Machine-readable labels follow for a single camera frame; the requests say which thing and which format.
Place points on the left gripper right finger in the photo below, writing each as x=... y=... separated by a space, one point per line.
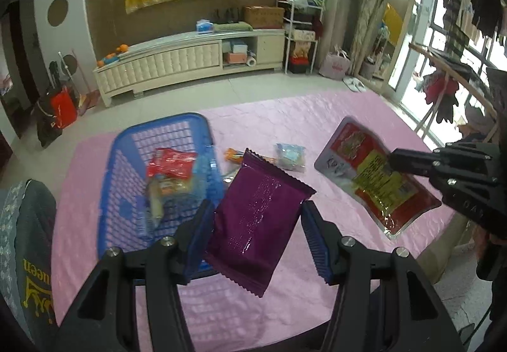
x=384 y=302

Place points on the orange snack stick packet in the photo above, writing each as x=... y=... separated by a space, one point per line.
x=237 y=156

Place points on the small red snack packet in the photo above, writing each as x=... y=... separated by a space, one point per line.
x=171 y=163

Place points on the red silver snack pouch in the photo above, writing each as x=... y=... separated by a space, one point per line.
x=356 y=160

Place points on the cartoon snack bag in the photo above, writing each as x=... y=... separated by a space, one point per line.
x=166 y=194

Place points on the clear blue biscuit packet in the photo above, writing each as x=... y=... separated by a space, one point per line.
x=290 y=157

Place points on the oranges on cabinet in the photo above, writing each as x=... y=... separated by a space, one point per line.
x=113 y=57

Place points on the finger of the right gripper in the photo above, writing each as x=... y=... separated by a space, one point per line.
x=460 y=161

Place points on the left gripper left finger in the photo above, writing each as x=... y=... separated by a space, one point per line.
x=102 y=317

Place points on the paper towel roll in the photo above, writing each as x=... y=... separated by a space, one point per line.
x=251 y=61

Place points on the cardboard box on cabinet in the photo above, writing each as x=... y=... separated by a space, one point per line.
x=264 y=17

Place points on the red bag on floor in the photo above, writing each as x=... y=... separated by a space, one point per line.
x=63 y=108

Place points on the purple snack packet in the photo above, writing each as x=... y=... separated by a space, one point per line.
x=254 y=223

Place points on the green folded cloth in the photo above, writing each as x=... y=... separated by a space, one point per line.
x=232 y=27

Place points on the blue plastic basket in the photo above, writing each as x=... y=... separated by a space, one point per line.
x=123 y=205

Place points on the white metal shelf rack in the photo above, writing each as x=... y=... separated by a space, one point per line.
x=303 y=26

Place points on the white slippers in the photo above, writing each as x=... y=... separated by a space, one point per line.
x=354 y=84

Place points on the standing fan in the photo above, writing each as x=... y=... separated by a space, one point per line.
x=67 y=72

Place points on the blue tissue pack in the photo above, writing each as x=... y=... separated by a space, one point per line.
x=204 y=26

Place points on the black bag on floor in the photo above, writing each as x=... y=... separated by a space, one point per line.
x=46 y=124

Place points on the white tufted tv cabinet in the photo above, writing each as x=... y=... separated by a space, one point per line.
x=189 y=57

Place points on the pink shopping bag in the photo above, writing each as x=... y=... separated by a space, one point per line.
x=335 y=65

